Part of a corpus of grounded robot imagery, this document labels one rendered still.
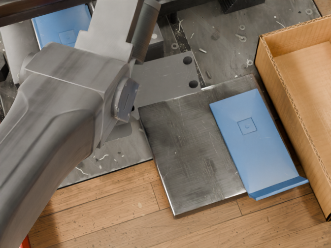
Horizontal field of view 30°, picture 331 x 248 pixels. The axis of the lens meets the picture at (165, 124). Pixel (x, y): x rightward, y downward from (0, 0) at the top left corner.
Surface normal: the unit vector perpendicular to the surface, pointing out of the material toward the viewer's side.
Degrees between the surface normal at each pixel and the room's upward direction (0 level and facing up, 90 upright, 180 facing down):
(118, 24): 22
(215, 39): 0
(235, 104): 0
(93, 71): 27
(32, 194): 88
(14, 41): 0
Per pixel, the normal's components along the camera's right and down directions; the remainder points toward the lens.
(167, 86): 0.20, 0.03
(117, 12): -0.14, -0.07
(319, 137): -0.02, -0.42
